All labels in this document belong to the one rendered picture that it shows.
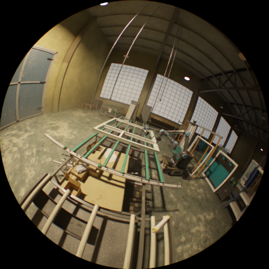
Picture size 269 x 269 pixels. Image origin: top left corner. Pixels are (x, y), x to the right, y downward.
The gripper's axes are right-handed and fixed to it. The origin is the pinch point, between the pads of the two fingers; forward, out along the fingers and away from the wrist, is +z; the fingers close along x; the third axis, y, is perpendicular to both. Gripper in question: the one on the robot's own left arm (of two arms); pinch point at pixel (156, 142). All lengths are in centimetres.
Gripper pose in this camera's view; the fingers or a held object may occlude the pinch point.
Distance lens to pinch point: 203.4
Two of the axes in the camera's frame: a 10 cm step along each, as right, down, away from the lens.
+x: 9.4, 3.3, 0.1
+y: -1.0, 3.3, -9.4
